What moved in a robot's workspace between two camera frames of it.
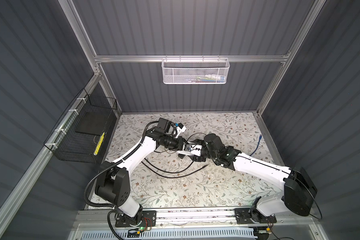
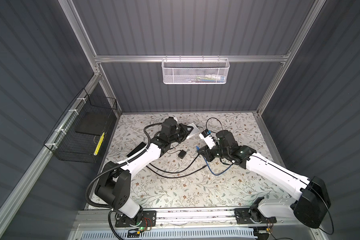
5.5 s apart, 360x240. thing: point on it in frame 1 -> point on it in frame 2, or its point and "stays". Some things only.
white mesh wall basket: [193, 71] stays
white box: [195, 151] -> [194, 131]
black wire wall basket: [83, 133] stays
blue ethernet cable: [260, 138] -> [197, 148]
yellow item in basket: [99, 143] stays
